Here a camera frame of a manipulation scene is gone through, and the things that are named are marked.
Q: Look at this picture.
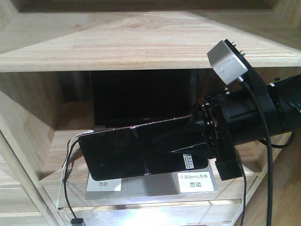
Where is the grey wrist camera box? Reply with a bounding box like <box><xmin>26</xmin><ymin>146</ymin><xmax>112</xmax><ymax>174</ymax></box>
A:
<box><xmin>207</xmin><ymin>40</ymin><xmax>248</xmax><ymax>85</ymax></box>

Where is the black camera cable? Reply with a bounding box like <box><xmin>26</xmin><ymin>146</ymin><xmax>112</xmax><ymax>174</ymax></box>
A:
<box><xmin>237</xmin><ymin>76</ymin><xmax>296</xmax><ymax>226</ymax></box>

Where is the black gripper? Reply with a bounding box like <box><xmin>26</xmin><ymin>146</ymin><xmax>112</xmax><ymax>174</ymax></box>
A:
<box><xmin>152</xmin><ymin>86</ymin><xmax>282</xmax><ymax>181</ymax></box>

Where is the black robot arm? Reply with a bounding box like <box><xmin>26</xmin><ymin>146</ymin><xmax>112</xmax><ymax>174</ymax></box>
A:
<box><xmin>152</xmin><ymin>75</ymin><xmax>301</xmax><ymax>180</ymax></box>

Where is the black foldable smartphone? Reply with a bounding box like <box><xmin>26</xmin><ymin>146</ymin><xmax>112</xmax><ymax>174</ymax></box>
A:
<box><xmin>79</xmin><ymin>117</ymin><xmax>208</xmax><ymax>181</ymax></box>

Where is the wooden shelf unit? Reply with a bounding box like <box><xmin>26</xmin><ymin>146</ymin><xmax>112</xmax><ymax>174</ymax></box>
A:
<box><xmin>0</xmin><ymin>0</ymin><xmax>301</xmax><ymax>226</ymax></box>

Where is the black laptop computer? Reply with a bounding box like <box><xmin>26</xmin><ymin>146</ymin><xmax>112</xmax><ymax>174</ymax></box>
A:
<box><xmin>86</xmin><ymin>69</ymin><xmax>216</xmax><ymax>200</ymax></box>

